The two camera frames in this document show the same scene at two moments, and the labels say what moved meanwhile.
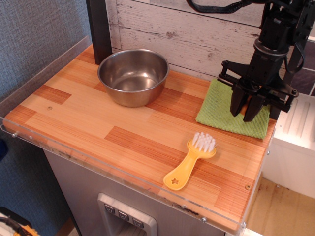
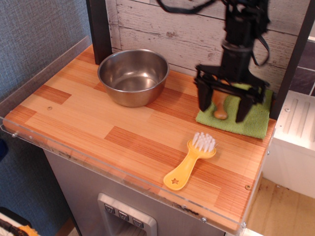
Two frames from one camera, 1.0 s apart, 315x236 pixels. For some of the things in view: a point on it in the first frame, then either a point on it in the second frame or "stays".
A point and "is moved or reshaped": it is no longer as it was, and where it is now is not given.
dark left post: [100, 29] stays
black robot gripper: [262, 74] -> [234, 74]
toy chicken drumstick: [244, 107] is moved or reshaped
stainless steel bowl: [134, 77] stays
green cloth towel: [215, 111] stays
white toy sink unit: [290, 160] stays
